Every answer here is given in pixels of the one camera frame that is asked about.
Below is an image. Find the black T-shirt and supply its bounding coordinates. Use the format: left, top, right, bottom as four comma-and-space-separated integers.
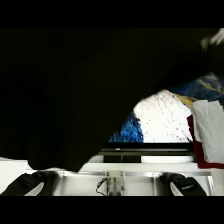
0, 28, 224, 173

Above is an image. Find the red garment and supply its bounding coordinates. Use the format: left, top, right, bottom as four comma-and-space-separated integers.
186, 114, 224, 170

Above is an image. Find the grey garment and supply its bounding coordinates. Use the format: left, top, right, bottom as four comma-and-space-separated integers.
191, 99, 224, 165

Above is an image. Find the black cable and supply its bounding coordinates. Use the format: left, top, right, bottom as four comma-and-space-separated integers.
95, 177, 109, 196

